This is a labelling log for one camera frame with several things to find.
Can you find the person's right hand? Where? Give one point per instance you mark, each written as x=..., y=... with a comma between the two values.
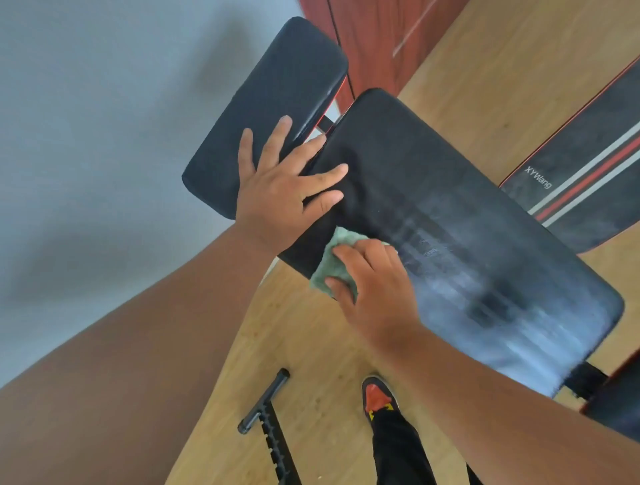
x=385, y=300

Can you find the person's left hand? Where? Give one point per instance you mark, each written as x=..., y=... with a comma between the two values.
x=270, y=205

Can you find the green cleaning cloth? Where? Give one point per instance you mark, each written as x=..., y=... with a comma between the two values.
x=330, y=265

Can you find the black weight bench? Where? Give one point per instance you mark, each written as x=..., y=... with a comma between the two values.
x=425, y=190

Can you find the person's right forearm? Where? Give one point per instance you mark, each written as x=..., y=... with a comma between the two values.
x=525, y=424

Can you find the person's left forearm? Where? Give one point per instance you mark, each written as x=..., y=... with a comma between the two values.
x=125, y=360

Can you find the red black left shoe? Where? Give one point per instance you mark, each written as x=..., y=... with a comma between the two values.
x=379, y=397

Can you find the black trousers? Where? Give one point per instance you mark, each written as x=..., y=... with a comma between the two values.
x=400, y=449

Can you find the red-brown wooden door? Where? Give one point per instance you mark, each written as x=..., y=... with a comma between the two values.
x=375, y=40

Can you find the striped black sit-up bench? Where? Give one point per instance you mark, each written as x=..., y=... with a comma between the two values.
x=590, y=150

